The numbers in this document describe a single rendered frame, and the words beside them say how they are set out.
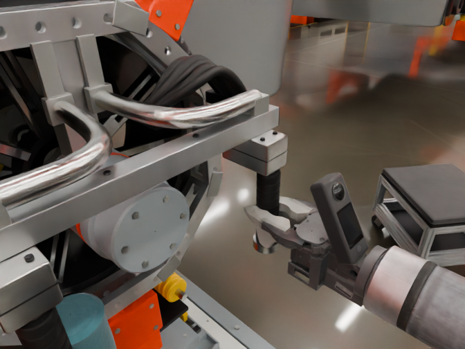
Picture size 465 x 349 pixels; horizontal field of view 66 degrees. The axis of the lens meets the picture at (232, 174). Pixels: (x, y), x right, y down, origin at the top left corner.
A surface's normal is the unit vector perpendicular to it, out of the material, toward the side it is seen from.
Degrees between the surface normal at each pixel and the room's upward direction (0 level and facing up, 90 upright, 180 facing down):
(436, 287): 24
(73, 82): 90
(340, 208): 59
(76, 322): 0
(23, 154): 90
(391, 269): 30
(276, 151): 90
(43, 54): 90
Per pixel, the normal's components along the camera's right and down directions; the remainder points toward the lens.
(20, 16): 0.72, 0.34
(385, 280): -0.50, -0.35
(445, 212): -0.02, -0.86
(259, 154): -0.69, 0.38
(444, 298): -0.37, -0.53
